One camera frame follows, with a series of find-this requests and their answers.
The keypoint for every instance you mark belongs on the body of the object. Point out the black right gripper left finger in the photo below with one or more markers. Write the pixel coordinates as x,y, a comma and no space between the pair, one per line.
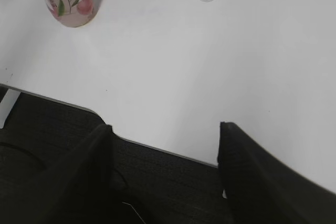
71,190

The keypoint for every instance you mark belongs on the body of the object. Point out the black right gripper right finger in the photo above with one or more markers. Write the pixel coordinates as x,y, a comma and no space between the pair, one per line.
261,189

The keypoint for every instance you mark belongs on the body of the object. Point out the white table leg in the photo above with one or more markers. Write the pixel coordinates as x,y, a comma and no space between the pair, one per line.
8,100

